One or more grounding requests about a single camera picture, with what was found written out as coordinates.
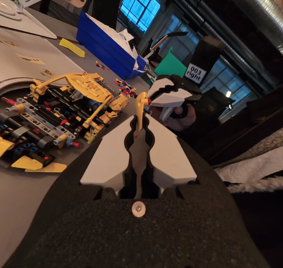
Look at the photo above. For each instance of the black partition panel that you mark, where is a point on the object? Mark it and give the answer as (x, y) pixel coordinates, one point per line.
(104, 5)

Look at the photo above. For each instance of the yellow paper sheet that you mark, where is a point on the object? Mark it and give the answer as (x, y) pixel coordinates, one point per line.
(71, 48)

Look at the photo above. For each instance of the desk lamp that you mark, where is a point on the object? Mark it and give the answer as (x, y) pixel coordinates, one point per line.
(161, 40)

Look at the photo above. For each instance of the scattered coloured brick pieces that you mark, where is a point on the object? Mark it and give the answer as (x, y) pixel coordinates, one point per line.
(126, 87)

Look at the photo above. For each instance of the green corrugated box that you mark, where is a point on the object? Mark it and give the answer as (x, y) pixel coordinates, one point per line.
(170, 67)

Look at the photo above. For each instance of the slim yellow brick piece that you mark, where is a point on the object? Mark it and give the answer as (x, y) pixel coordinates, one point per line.
(140, 109)

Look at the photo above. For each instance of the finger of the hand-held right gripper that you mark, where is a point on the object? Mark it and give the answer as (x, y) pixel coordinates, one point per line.
(174, 98)
(161, 86)

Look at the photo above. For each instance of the white crumpled paper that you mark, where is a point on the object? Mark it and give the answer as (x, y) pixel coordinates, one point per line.
(112, 33)

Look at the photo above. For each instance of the yellow brick wing piece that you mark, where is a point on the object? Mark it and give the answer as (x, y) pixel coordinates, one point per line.
(31, 163)

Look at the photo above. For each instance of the person's right hand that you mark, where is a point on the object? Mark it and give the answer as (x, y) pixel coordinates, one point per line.
(183, 124)

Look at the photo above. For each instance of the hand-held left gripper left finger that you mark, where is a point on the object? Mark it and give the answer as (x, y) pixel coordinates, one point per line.
(108, 162)

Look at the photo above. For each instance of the black fleece-lined jacket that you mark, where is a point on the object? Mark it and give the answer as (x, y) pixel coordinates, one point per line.
(256, 224)

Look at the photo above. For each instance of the metal ventilation duct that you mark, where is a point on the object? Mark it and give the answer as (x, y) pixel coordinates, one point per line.
(261, 7)

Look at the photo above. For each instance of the open instruction booklet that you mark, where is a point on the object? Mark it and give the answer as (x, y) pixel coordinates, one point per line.
(22, 60)

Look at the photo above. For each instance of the person's right forearm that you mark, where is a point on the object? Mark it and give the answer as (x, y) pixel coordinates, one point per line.
(216, 106)

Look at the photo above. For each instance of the white shirt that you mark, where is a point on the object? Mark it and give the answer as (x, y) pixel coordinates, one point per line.
(252, 166)

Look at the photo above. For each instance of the yellow brick car model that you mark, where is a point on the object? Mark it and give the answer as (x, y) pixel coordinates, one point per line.
(66, 104)

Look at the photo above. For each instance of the blue plastic bin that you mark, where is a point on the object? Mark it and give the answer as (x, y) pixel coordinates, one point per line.
(101, 45)

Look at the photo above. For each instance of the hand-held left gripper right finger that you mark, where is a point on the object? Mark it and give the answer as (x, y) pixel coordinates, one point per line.
(170, 162)

